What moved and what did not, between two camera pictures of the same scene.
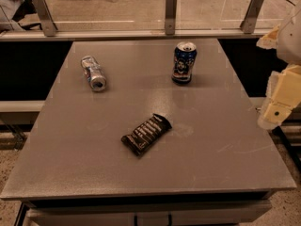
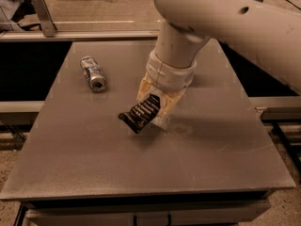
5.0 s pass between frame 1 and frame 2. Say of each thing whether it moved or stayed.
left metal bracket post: stayed
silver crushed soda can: stayed
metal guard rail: stayed
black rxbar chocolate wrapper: moved
